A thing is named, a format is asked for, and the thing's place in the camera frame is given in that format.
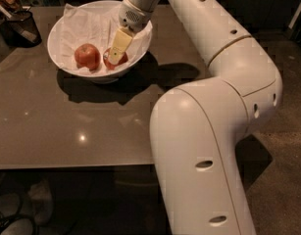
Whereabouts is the brush handle in basket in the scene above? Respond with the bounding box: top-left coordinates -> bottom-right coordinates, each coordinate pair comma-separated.
0,5 -> 37,42

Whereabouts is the white ceramic bowl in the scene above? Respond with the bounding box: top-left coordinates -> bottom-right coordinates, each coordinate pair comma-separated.
47,0 -> 154,84

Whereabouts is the black mesh basket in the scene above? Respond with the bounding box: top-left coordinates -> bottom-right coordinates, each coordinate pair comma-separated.
0,11 -> 42,48

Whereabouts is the white cloth on floor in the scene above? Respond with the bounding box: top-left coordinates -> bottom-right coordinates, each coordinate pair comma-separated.
27,179 -> 54,225

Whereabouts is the white paper liner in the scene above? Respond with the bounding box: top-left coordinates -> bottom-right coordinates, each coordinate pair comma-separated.
60,3 -> 154,75

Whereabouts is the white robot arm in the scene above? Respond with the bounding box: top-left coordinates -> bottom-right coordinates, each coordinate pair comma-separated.
119,0 -> 282,235

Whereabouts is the black cable on floor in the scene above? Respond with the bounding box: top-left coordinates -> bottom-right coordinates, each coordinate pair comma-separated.
0,193 -> 40,235

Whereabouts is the red apple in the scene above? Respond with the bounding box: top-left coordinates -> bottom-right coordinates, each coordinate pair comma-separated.
103,48 -> 128,71
74,43 -> 100,71

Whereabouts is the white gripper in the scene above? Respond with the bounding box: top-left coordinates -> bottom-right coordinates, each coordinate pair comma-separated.
108,0 -> 152,65

